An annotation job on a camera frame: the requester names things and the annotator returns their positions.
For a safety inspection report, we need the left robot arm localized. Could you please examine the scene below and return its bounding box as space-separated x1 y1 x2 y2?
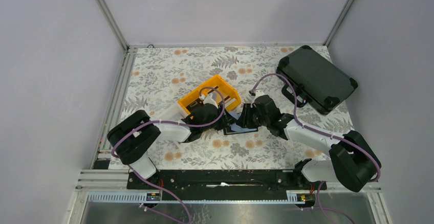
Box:
107 104 236 189

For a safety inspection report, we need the white slotted cable duct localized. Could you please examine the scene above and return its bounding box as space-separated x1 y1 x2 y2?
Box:
88 189 306 205

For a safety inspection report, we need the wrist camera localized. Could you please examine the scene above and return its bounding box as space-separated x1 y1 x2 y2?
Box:
199 92 219 108
249 89 265 99

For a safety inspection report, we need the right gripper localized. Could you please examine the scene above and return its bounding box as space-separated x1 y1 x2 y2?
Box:
235 103 270 129

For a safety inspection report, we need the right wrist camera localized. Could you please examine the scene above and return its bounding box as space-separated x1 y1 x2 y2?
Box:
249 89 265 99

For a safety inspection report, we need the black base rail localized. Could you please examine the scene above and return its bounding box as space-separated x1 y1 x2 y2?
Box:
126 169 327 195

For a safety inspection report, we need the orange bin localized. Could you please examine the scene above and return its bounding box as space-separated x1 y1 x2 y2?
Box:
193 74 242 110
177 89 203 118

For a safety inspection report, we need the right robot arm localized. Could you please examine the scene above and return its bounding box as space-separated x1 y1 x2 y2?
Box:
236 95 381 192

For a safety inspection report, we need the floral table mat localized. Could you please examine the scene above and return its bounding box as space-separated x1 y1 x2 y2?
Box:
110 46 367 171

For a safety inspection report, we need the black leather card holder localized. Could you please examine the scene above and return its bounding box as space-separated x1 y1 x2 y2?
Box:
223 111 258 136

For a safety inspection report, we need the black hard case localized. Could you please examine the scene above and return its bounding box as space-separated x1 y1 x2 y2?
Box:
276 45 358 115

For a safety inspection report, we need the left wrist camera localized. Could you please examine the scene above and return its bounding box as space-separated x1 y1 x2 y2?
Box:
199 92 219 108

